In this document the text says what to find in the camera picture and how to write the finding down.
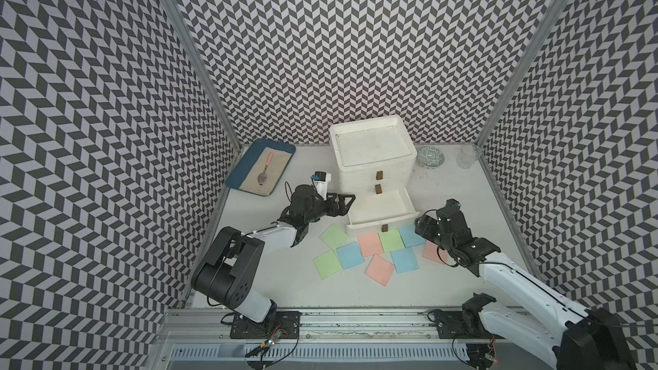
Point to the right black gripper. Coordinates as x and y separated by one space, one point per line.
425 225

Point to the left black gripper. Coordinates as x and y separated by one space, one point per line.
342 209

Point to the pink sticky note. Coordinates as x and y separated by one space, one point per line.
433 253
370 245
380 270

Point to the white drawer cabinet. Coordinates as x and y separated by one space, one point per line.
362 148

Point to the pink sticky note bottom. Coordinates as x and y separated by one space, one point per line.
380 270

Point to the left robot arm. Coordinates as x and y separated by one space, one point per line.
227 271

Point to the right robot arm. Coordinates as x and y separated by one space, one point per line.
596 342

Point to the blue sticky note top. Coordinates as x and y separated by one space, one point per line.
410 238

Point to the blue sticky note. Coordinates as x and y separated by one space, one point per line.
404 260
350 255
410 238

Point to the green sticky note upper left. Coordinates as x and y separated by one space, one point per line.
334 237

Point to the green sticky note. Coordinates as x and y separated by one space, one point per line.
391 241
334 237
327 264

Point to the blue sticky note lower right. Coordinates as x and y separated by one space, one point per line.
404 260

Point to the green sticky note centre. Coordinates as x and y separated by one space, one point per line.
391 241

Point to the blue sticky note left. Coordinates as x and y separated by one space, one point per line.
350 255

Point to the green sticky note lower left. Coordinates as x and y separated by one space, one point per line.
327 264

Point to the green patterned small dish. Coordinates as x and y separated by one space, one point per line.
430 157

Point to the beige tray liner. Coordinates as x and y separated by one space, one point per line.
274 172

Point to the clear glass cup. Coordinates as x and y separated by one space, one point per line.
468 155

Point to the blue tray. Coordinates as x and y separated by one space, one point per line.
248 159

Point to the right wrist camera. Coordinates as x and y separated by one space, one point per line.
450 208

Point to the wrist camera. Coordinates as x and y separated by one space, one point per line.
450 208
321 180

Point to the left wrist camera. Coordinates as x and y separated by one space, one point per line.
321 180

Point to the pink handled spoon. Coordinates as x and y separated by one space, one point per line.
262 177

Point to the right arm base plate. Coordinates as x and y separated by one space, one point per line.
459 325

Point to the aluminium front rail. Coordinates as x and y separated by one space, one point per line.
213 325

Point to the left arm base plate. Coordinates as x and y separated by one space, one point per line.
283 325

